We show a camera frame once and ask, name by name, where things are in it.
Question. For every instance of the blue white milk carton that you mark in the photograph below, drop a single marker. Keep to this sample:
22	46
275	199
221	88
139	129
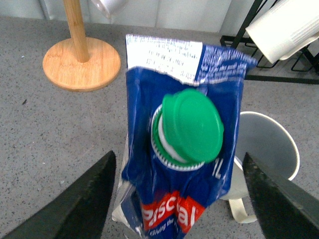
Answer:
183	102

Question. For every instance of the cream ribbed hanging mug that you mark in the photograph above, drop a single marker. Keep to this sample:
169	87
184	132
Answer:
285	28

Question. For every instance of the black wire mug rack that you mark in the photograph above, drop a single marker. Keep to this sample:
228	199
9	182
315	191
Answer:
243	37

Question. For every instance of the grey pleated curtain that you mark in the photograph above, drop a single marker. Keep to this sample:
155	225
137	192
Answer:
217	16

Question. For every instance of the cream mug grey inside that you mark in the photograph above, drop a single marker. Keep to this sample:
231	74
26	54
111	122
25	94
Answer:
268	140

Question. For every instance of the white mug on tree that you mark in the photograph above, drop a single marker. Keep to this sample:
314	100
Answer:
109	7

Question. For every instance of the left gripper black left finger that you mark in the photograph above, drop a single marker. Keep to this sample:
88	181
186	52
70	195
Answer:
79	212

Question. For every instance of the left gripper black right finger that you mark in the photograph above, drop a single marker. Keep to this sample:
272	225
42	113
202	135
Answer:
283	209

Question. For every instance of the wooden mug tree stand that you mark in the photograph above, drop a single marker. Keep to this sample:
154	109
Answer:
80	63

